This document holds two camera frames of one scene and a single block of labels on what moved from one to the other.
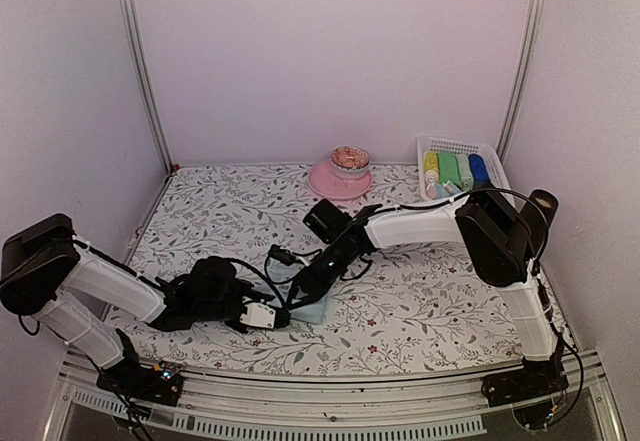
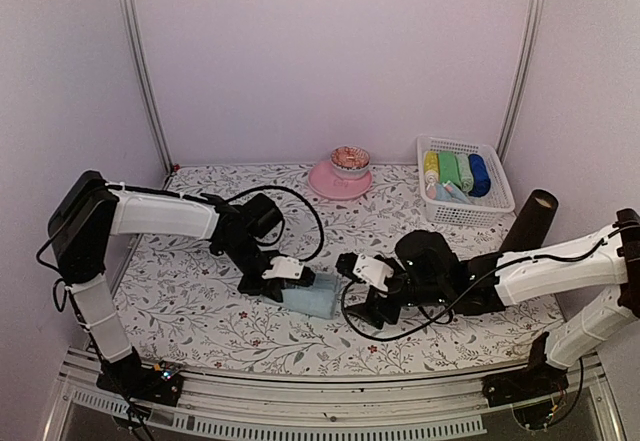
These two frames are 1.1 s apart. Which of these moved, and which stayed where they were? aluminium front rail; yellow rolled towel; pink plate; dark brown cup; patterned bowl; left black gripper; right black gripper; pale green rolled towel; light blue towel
Moved: left black gripper; right black gripper; light blue towel
Stayed: dark brown cup; yellow rolled towel; patterned bowl; pink plate; pale green rolled towel; aluminium front rail
